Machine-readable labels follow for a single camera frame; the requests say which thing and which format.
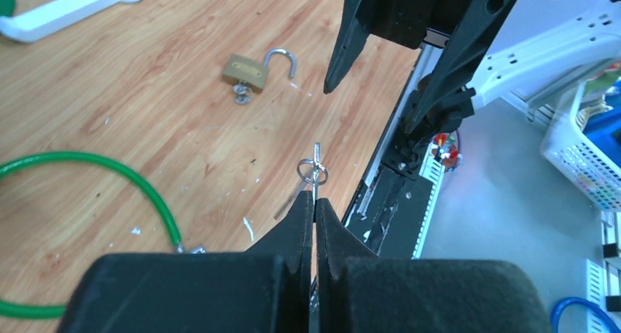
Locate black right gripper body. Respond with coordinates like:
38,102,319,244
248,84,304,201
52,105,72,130
371,0,472,49

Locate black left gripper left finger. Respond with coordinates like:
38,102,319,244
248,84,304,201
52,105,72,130
58,191,314,332

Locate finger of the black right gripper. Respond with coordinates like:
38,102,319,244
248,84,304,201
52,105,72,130
323,0,379,94
405,0,517,133

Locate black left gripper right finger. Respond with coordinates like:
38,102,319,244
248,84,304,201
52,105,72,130
315,198,551,332

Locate brass padlock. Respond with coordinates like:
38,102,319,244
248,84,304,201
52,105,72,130
223,48,297,91

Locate small silver key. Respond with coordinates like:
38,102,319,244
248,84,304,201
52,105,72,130
233,81,253,105

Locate green cable lock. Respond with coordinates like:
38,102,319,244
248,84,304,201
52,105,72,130
1,151,206,321

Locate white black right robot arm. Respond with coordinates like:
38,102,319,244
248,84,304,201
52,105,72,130
323,0,620,141

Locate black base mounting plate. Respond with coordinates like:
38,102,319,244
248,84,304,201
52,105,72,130
341,45,447,260

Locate white perforated plastic basket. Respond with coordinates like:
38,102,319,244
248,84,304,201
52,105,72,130
540,81,620,212

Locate white clothes rack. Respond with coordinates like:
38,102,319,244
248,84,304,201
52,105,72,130
1,0,141,43

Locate green t-shirt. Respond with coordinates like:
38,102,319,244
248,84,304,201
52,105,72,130
0,0,16,17

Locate blue hose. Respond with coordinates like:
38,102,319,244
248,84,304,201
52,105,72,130
549,296,621,333

